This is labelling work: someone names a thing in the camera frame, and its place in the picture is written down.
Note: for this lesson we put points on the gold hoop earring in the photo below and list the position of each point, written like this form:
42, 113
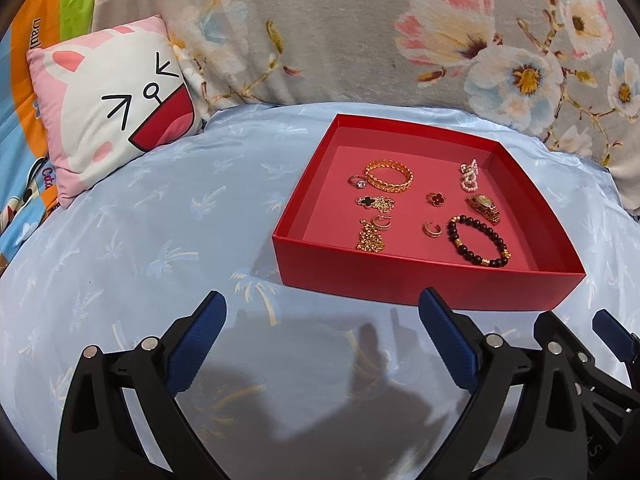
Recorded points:
431, 230
382, 222

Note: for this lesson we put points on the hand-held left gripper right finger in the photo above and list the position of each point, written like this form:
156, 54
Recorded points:
450, 340

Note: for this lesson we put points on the grey floral blanket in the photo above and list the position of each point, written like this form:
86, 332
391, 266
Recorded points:
350, 35

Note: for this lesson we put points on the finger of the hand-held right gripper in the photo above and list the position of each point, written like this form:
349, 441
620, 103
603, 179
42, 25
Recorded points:
612, 335
550, 327

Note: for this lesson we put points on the gold wristwatch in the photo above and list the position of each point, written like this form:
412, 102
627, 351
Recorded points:
482, 203

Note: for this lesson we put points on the colourful cartoon cloth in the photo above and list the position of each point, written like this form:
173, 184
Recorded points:
20, 160

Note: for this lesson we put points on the light blue palm print sheet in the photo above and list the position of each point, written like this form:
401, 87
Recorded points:
150, 235

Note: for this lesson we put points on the pink cat face pillow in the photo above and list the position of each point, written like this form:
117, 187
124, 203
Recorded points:
90, 110

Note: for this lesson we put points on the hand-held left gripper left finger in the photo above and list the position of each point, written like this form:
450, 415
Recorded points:
200, 340

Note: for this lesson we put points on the red jewelry box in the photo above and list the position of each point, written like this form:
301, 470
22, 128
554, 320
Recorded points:
400, 285

